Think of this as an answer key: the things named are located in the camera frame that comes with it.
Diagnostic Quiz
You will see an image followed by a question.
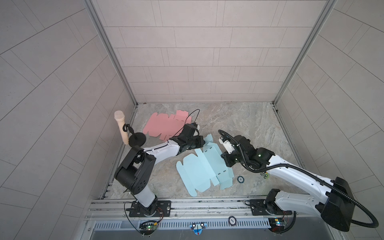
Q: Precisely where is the pink flat paper box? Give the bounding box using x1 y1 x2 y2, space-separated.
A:
143 110 192 141

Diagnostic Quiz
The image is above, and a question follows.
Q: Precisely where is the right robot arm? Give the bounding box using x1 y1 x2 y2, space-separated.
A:
219 130 355 232

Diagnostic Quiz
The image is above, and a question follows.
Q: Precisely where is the black round microphone stand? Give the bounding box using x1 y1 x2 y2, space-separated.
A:
122 124 147 147

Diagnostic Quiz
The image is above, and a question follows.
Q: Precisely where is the blue poker chip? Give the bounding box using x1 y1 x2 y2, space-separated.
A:
237 176 245 184

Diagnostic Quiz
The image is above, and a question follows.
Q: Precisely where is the blue sticker with eyes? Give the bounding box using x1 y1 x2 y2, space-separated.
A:
190 222 207 236

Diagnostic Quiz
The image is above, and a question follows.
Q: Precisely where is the light blue paper box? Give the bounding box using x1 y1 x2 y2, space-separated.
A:
176 134 234 197

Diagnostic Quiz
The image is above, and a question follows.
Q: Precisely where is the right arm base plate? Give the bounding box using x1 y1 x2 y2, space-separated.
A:
245 199 293 216

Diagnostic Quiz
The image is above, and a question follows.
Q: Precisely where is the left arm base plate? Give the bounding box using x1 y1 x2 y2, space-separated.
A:
126 200 172 218

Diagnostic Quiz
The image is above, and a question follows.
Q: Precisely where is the black corrugated cable conduit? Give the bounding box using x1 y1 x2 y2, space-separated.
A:
217 129 379 229

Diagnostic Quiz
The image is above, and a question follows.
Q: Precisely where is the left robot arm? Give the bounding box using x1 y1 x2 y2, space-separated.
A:
114 123 205 216

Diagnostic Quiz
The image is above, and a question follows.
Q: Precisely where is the right green circuit board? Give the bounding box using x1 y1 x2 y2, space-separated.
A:
268 218 286 233

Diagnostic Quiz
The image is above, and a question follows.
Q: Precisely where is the round black white badge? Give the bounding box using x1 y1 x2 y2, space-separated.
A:
228 216 237 227

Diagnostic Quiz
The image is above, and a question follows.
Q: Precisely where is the beige wooden microphone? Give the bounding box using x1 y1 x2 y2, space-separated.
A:
114 110 129 145

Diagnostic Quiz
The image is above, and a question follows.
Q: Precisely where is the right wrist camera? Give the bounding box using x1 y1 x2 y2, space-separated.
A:
219 137 235 154

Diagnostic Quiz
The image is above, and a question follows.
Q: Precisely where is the green circuit board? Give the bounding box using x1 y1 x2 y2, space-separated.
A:
140 221 159 232
268 218 286 233

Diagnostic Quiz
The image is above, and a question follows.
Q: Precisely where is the aluminium mounting rail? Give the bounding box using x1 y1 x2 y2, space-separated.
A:
86 194 321 220

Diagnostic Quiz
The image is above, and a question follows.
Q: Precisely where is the left green circuit board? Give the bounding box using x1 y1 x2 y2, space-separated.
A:
140 221 159 232

